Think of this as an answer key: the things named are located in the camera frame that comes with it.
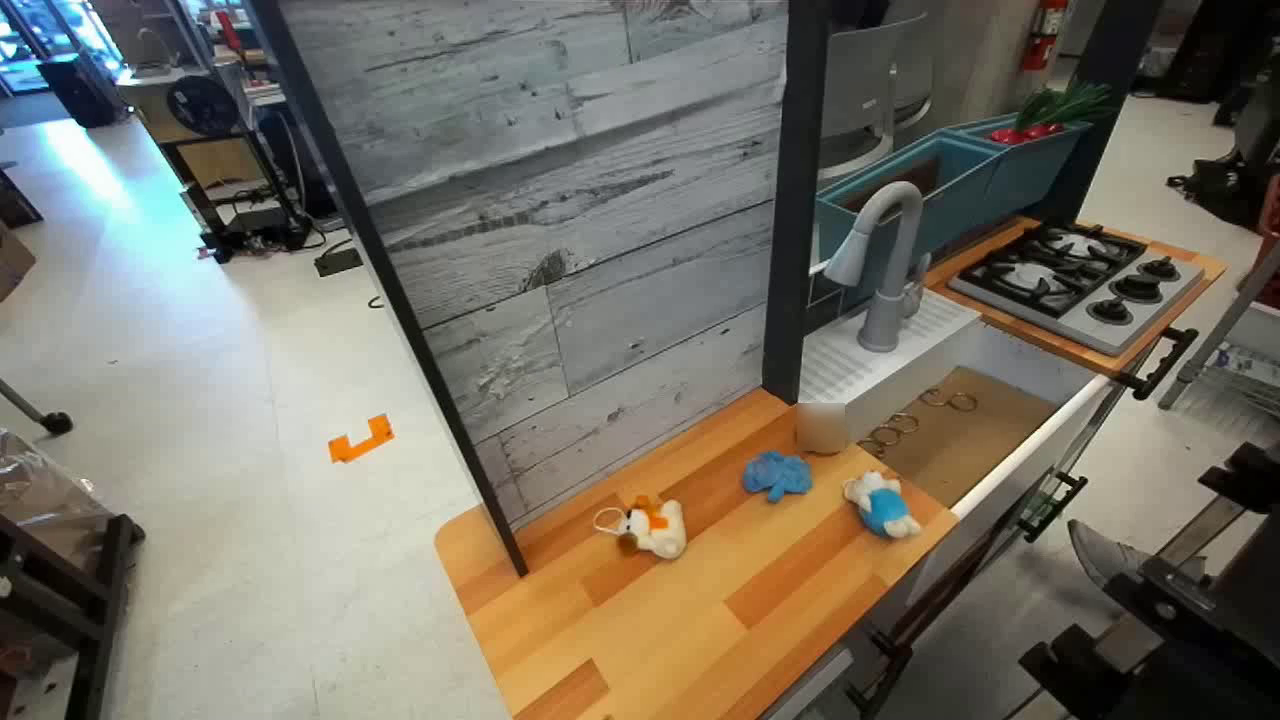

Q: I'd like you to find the blue teddy bear plush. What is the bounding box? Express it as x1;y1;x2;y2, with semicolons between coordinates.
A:
738;449;817;510

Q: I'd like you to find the white and orange plush toy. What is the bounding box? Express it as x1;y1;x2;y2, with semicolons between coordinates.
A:
593;492;692;563

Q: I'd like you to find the grey wood-print backdrop panel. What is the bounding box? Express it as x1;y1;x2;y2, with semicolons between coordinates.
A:
276;0;793;537

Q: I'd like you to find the brown cookie toy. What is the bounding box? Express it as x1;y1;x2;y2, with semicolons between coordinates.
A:
793;403;850;462

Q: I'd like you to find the white sink with drainboard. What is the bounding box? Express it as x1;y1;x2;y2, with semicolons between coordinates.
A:
797;290;1115;533

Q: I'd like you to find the grey toy faucet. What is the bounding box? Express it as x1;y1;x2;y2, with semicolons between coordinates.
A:
820;177;936;355

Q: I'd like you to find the white and blue plush toy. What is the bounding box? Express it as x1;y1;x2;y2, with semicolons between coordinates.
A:
838;470;923;543

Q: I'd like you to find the orange tape floor mark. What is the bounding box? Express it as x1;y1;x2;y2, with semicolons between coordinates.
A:
325;414;398;470

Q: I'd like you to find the teal plastic bin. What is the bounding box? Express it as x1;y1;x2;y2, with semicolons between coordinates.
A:
811;115;1097;277

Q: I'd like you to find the grey gas stove cooktop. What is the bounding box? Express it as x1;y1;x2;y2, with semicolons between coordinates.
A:
948;220;1210;355

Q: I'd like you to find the green toy vegetable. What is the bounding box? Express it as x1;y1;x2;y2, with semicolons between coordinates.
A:
1012;81;1115;138

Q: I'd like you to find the black shelf cart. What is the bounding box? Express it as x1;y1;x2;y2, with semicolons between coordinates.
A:
125;0;342;263

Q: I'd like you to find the red fire extinguisher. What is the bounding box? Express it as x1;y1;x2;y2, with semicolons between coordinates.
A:
1020;0;1074;75

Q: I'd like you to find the black metal stand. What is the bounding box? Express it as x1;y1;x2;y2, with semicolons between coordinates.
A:
0;511;146;720

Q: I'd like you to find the wide black vertical post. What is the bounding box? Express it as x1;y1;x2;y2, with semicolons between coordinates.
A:
758;0;836;403

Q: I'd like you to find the thin black frame bar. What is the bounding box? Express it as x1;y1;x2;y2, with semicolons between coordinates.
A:
248;0;533;581

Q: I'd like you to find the black drawer handle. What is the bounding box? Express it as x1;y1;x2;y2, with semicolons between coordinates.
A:
1115;323;1198;403
1012;470;1092;543

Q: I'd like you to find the black camera mounting rig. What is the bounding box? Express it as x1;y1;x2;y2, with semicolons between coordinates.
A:
1016;440;1280;720

